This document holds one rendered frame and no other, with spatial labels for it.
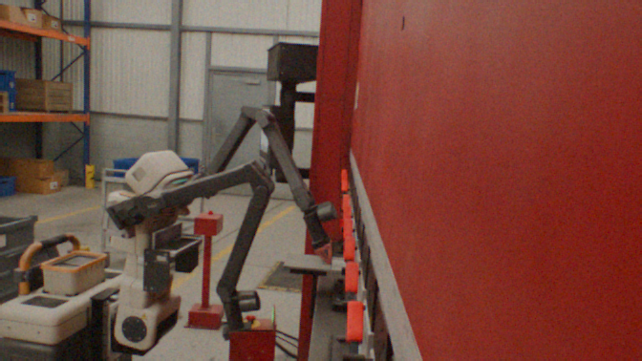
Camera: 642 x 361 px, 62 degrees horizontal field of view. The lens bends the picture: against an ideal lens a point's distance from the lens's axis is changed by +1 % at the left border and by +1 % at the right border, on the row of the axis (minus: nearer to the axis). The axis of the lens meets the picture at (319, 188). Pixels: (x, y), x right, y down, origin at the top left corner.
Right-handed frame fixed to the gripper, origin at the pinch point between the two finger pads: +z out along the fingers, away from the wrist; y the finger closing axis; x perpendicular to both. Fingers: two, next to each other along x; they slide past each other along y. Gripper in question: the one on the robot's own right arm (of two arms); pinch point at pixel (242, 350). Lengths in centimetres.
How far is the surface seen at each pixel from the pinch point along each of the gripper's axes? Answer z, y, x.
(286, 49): -111, 45, 121
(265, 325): -3.8, 9.1, 9.0
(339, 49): -104, 72, 103
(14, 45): -261, -344, 769
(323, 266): -19.5, 35.0, 12.7
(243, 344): -4.5, 1.4, -4.5
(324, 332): -8.0, 29.2, -18.7
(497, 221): -75, 34, -159
